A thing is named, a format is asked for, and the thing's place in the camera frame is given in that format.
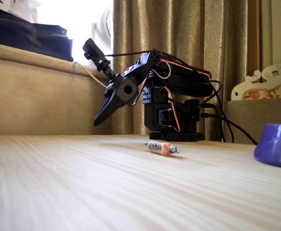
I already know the grey upholstered sofa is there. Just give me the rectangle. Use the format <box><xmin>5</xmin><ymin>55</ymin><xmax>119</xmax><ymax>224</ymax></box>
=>
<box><xmin>223</xmin><ymin>96</ymin><xmax>281</xmax><ymax>145</ymax></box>

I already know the beige window seat cushion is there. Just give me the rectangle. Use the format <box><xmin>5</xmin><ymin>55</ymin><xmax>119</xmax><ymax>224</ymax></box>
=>
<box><xmin>0</xmin><ymin>40</ymin><xmax>113</xmax><ymax>136</ymax></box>

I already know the black plugged cable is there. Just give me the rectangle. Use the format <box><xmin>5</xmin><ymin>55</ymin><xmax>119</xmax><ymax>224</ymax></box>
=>
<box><xmin>200</xmin><ymin>102</ymin><xmax>228</xmax><ymax>142</ymax></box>
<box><xmin>200</xmin><ymin>112</ymin><xmax>258</xmax><ymax>145</ymax></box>

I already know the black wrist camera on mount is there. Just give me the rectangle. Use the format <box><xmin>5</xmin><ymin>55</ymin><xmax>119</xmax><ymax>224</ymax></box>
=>
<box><xmin>82</xmin><ymin>38</ymin><xmax>115</xmax><ymax>80</ymax></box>

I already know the thin black camera cable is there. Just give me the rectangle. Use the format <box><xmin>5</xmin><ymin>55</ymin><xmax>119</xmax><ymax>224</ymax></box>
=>
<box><xmin>104</xmin><ymin>49</ymin><xmax>222</xmax><ymax>102</ymax></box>

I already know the red white servo wire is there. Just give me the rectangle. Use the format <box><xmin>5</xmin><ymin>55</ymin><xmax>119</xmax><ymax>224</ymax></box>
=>
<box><xmin>128</xmin><ymin>59</ymin><xmax>211</xmax><ymax>133</ymax></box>

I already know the white cord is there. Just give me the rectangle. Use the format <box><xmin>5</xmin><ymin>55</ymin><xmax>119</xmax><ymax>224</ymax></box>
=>
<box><xmin>73</xmin><ymin>61</ymin><xmax>107</xmax><ymax>89</ymax></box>

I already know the white ornate chair back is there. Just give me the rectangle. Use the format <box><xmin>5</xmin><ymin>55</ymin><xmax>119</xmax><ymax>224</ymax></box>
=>
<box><xmin>230</xmin><ymin>54</ymin><xmax>281</xmax><ymax>101</ymax></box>

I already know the black bag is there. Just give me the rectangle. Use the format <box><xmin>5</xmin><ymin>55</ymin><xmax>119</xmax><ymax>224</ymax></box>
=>
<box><xmin>0</xmin><ymin>8</ymin><xmax>74</xmax><ymax>62</ymax></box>

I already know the beige patterned curtain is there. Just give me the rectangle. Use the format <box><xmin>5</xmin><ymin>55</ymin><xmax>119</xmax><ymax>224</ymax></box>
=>
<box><xmin>113</xmin><ymin>0</ymin><xmax>261</xmax><ymax>142</ymax></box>

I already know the white fan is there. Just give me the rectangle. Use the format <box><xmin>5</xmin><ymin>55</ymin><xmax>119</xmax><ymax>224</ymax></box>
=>
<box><xmin>91</xmin><ymin>7</ymin><xmax>114</xmax><ymax>67</ymax></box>

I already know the candy roll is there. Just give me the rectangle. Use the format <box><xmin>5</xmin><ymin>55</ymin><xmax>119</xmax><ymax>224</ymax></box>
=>
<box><xmin>142</xmin><ymin>141</ymin><xmax>181</xmax><ymax>157</ymax></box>

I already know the purple bowl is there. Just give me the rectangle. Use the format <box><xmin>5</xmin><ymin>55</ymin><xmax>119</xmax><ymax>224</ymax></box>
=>
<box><xmin>253</xmin><ymin>123</ymin><xmax>281</xmax><ymax>169</ymax></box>

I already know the white window frame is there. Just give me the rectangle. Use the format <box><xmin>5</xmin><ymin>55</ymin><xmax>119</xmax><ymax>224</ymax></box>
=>
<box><xmin>260</xmin><ymin>0</ymin><xmax>281</xmax><ymax>72</ymax></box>

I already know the white crumpled bag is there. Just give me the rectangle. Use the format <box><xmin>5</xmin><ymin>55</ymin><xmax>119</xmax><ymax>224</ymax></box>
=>
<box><xmin>9</xmin><ymin>0</ymin><xmax>39</xmax><ymax>24</ymax></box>

